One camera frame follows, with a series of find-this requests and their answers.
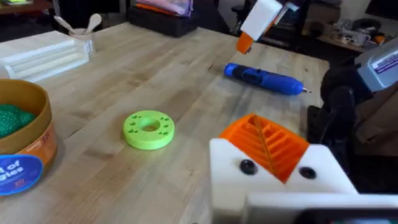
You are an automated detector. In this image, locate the heap of tools and cables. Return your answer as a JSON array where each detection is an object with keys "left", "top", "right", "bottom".
[{"left": 317, "top": 17, "right": 390, "bottom": 53}]

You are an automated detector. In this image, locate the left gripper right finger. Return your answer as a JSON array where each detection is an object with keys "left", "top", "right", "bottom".
[{"left": 255, "top": 114, "right": 358, "bottom": 195}]

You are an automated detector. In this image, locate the white cup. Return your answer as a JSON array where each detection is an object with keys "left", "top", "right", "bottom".
[{"left": 68, "top": 28, "right": 96, "bottom": 57}]

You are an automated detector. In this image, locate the heap of pink soft bags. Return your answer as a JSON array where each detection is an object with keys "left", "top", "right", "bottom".
[{"left": 134, "top": 0, "right": 195, "bottom": 18}]

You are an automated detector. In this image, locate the green disc with holes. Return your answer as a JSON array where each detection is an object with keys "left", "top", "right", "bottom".
[{"left": 121, "top": 110, "right": 176, "bottom": 151}]

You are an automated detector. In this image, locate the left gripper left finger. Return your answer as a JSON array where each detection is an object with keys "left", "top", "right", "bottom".
[{"left": 208, "top": 114, "right": 285, "bottom": 224}]

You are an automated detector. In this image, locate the blue electric screwdriver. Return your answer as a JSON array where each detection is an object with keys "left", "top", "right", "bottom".
[{"left": 223, "top": 62, "right": 312, "bottom": 96}]

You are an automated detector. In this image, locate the white spoon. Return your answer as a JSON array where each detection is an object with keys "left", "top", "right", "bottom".
[
  {"left": 82, "top": 12, "right": 103, "bottom": 35},
  {"left": 53, "top": 15, "right": 76, "bottom": 35}
]

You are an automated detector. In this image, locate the brown tub of toys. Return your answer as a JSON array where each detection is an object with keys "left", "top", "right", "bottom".
[{"left": 0, "top": 78, "right": 58, "bottom": 198}]

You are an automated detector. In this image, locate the translucent white plastic box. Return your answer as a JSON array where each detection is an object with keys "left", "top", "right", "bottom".
[{"left": 0, "top": 30, "right": 91, "bottom": 83}]

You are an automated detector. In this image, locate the black case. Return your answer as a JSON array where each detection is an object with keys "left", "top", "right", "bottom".
[{"left": 126, "top": 5, "right": 200, "bottom": 39}]

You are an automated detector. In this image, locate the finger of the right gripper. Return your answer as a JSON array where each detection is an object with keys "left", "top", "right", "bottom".
[
  {"left": 264, "top": 3, "right": 290, "bottom": 35},
  {"left": 236, "top": 0, "right": 284, "bottom": 55}
]

